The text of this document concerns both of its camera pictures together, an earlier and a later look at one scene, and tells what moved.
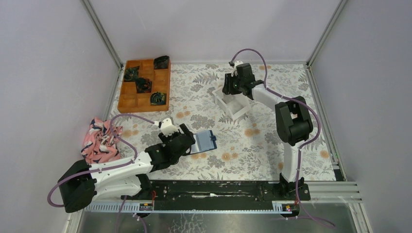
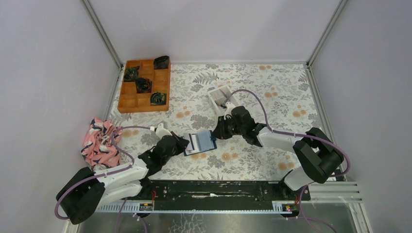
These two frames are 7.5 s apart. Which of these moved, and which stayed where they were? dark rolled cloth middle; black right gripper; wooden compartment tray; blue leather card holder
Moved: black right gripper
Stayed: dark rolled cloth middle; wooden compartment tray; blue leather card holder
